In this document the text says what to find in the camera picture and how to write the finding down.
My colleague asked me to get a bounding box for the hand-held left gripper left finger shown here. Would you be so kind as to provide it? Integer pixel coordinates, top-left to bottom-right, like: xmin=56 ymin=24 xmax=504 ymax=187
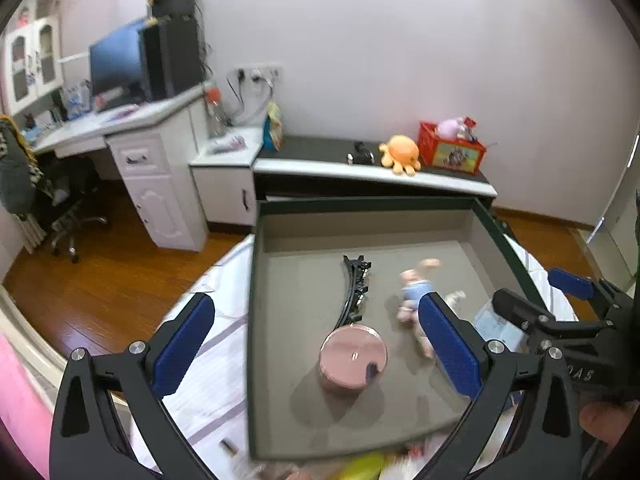
xmin=50 ymin=291 xmax=216 ymax=480

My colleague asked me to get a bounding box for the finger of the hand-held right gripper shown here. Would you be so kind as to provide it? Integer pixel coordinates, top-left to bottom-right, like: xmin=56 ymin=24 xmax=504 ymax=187
xmin=491 ymin=287 xmax=608 ymax=356
xmin=547 ymin=267 xmax=633 ymax=321

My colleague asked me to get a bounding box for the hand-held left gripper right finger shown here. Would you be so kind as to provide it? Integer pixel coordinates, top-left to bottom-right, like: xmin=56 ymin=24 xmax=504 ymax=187
xmin=417 ymin=290 xmax=583 ymax=480

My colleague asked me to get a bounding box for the clear plastic packet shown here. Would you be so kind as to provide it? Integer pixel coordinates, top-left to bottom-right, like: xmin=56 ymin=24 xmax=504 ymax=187
xmin=472 ymin=300 xmax=525 ymax=350

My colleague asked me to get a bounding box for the grey shallow storage box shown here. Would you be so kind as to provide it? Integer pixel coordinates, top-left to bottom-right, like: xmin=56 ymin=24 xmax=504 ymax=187
xmin=247 ymin=195 xmax=551 ymax=461

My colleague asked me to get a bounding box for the person's right hand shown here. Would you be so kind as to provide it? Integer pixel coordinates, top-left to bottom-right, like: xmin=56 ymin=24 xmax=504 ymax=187
xmin=579 ymin=399 xmax=640 ymax=450

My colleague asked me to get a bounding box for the white striped bed sheet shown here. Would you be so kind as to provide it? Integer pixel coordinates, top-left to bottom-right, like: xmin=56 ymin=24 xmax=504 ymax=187
xmin=127 ymin=232 xmax=581 ymax=480

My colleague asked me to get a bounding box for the pink pig plush doll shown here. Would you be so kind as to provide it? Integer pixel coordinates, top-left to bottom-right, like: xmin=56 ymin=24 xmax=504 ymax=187
xmin=396 ymin=258 xmax=468 ymax=359

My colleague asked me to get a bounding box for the pink round tin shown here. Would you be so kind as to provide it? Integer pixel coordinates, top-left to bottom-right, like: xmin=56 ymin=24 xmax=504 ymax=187
xmin=318 ymin=325 xmax=389 ymax=394

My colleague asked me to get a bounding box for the black toy track piece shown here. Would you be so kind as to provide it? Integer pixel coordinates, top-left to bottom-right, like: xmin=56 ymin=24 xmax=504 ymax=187
xmin=339 ymin=254 xmax=374 ymax=327

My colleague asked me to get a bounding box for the yellow plastic object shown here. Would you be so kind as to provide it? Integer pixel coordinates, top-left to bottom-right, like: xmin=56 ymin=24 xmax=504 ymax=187
xmin=339 ymin=452 xmax=390 ymax=480

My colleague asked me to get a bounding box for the small white cabinet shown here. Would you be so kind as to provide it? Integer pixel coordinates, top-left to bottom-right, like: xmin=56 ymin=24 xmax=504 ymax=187
xmin=189 ymin=126 xmax=267 ymax=227

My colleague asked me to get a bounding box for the red printed crate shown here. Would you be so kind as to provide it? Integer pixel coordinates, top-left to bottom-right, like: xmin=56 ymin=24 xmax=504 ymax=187
xmin=417 ymin=120 xmax=487 ymax=175

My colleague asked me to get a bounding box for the pink blanket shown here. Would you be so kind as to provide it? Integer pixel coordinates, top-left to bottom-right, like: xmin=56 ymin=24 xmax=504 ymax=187
xmin=0 ymin=332 xmax=55 ymax=480

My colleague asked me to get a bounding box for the white computer desk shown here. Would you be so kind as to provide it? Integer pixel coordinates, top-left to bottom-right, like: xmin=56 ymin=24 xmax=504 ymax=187
xmin=30 ymin=82 xmax=211 ymax=252

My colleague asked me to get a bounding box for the white radiator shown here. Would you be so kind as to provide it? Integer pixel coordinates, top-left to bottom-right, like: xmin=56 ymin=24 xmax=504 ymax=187
xmin=19 ymin=214 xmax=50 ymax=255

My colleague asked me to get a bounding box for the black office chair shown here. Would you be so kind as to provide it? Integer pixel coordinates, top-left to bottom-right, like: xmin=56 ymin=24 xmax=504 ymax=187
xmin=34 ymin=152 xmax=109 ymax=264

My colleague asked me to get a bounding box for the pink plush toy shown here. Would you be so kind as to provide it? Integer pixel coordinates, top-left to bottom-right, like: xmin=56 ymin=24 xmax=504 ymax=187
xmin=436 ymin=117 xmax=466 ymax=139

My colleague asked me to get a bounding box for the orange octopus plush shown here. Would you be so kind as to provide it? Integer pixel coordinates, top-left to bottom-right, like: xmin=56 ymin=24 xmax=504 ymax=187
xmin=378 ymin=134 xmax=422 ymax=176

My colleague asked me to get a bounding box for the small printed packet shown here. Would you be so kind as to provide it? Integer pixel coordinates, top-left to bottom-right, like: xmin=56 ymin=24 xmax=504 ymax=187
xmin=209 ymin=134 xmax=249 ymax=154

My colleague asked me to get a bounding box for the small black device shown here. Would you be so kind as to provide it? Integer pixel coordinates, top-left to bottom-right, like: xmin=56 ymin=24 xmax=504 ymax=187
xmin=347 ymin=142 xmax=375 ymax=165

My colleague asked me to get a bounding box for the blue yellow snack bag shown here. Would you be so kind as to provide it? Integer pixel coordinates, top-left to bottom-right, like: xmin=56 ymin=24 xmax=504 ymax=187
xmin=262 ymin=101 xmax=284 ymax=151

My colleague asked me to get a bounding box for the low black white cabinet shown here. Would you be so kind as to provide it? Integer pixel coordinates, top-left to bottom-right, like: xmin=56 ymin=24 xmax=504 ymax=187
xmin=252 ymin=135 xmax=499 ymax=212

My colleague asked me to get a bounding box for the clear bottle orange cap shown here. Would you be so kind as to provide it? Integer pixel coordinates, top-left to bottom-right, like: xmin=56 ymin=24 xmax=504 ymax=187
xmin=205 ymin=86 xmax=227 ymax=139

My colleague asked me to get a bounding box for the grey patterned backpack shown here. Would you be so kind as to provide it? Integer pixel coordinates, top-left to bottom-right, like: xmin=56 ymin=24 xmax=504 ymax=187
xmin=0 ymin=115 xmax=47 ymax=220

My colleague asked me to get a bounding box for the blue white carton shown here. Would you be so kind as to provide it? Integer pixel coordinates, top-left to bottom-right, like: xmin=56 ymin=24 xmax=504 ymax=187
xmin=64 ymin=80 xmax=94 ymax=117

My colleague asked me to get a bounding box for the black computer tower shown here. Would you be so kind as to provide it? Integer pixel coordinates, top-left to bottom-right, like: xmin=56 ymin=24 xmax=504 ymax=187
xmin=139 ymin=14 xmax=204 ymax=104

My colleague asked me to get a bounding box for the black computer monitor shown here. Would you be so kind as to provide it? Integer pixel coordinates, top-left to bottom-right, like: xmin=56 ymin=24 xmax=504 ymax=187
xmin=89 ymin=19 xmax=151 ymax=100

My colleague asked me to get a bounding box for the white glass-door cabinet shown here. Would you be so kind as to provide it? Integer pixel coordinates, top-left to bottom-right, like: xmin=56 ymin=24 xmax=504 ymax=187
xmin=4 ymin=14 xmax=66 ymax=117

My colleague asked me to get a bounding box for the black power cable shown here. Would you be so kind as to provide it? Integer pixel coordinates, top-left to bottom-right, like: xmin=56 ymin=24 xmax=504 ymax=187
xmin=224 ymin=70 xmax=277 ymax=127

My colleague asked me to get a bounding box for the white wall power outlet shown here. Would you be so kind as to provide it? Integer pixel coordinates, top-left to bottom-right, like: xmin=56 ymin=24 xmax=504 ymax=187
xmin=234 ymin=63 xmax=284 ymax=82

